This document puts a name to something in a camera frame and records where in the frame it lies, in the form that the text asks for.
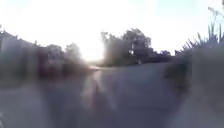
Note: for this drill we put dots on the dark tree clump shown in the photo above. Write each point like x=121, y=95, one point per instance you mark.
x=130, y=48

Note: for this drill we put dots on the grey asphalt road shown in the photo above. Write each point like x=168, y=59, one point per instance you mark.
x=126, y=96

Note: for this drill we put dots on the dense roadside bushes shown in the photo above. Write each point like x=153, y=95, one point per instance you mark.
x=203, y=63

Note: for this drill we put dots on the dark wall with bushes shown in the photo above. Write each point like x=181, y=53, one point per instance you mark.
x=36, y=60

